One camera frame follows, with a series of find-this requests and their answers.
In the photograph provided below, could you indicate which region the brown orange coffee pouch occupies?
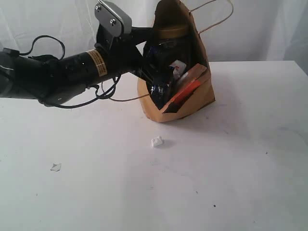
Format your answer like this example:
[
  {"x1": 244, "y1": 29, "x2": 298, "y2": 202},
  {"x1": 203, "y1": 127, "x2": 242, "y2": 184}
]
[{"x1": 162, "y1": 64, "x2": 207, "y2": 114}]

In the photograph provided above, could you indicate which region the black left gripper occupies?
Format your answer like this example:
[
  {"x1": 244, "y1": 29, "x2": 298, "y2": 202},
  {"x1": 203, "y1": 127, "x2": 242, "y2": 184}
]
[{"x1": 95, "y1": 25, "x2": 173, "y2": 86}]

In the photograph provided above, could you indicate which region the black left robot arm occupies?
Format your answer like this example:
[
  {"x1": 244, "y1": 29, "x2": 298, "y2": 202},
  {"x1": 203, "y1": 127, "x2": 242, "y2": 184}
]
[{"x1": 0, "y1": 25, "x2": 172, "y2": 109}]

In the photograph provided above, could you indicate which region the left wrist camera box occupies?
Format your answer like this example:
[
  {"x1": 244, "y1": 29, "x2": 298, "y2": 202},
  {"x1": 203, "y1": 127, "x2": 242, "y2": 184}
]
[{"x1": 94, "y1": 0, "x2": 132, "y2": 38}]

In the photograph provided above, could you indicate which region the dark noodle package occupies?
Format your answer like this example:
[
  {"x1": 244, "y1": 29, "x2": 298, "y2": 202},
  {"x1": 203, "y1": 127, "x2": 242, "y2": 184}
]
[{"x1": 150, "y1": 82, "x2": 172, "y2": 110}]

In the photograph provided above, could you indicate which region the white backdrop curtain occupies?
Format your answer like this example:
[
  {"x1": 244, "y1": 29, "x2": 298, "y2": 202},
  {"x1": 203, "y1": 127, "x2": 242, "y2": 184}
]
[{"x1": 0, "y1": 0, "x2": 308, "y2": 68}]

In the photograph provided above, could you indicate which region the clear plastic scrap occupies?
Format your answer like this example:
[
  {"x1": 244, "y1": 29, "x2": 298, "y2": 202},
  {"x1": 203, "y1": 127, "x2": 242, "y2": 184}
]
[{"x1": 50, "y1": 163, "x2": 62, "y2": 172}]

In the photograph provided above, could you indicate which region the brown paper shopping bag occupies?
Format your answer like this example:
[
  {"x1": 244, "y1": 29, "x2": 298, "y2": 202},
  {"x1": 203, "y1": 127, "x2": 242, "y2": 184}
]
[{"x1": 101, "y1": 0, "x2": 234, "y2": 123}]

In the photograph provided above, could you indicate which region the white blue salt packet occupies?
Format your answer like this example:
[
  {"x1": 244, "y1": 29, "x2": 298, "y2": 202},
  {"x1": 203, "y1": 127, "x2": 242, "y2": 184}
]
[{"x1": 169, "y1": 60, "x2": 187, "y2": 78}]

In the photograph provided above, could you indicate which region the nut jar with gold lid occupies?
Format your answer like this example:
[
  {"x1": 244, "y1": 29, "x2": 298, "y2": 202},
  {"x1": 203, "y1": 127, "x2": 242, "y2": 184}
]
[{"x1": 153, "y1": 24, "x2": 191, "y2": 48}]

